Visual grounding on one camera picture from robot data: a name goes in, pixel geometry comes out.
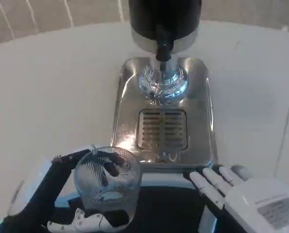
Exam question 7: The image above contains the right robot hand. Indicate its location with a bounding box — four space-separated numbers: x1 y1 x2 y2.
189 164 289 233

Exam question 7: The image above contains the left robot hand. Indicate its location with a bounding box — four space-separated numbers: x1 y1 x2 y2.
0 144 130 233

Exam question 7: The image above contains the clear ribbed glass cup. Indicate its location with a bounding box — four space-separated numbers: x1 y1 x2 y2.
74 145 143 220

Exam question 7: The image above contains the steel drip tray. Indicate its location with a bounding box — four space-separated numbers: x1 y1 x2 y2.
110 56 219 189

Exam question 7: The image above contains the slotted steel drain grid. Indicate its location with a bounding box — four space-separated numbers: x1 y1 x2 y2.
136 109 190 150

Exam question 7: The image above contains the black dispenser tap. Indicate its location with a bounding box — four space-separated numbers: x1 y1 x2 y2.
155 25 176 71

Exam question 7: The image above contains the black steel drink dispenser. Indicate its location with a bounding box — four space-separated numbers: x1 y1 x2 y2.
128 0 203 54

